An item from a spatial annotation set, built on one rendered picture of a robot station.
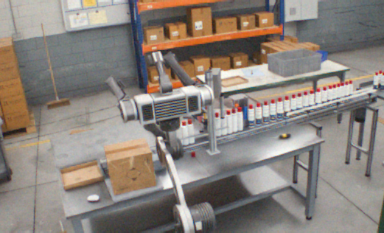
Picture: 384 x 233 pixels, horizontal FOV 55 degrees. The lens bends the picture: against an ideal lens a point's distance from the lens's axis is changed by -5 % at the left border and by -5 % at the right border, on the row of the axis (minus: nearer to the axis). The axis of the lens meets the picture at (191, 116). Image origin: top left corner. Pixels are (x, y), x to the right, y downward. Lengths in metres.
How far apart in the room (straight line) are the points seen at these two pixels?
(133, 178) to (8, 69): 3.67
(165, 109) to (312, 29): 6.95
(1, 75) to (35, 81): 1.61
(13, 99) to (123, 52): 2.42
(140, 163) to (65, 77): 5.02
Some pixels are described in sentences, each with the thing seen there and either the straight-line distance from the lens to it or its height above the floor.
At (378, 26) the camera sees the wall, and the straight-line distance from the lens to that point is 10.36.
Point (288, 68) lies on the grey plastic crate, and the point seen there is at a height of 0.92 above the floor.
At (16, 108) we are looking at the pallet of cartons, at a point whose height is 0.46.
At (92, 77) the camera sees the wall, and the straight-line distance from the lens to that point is 7.52.
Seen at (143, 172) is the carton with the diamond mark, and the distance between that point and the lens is 2.68.
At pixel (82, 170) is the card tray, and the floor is 0.83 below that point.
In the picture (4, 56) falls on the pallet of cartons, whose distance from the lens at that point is 5.95.
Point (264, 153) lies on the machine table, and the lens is 3.11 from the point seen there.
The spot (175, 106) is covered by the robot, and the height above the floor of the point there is 1.45.
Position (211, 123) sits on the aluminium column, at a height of 1.09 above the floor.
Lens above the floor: 2.34
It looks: 23 degrees down
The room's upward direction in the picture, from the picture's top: 5 degrees counter-clockwise
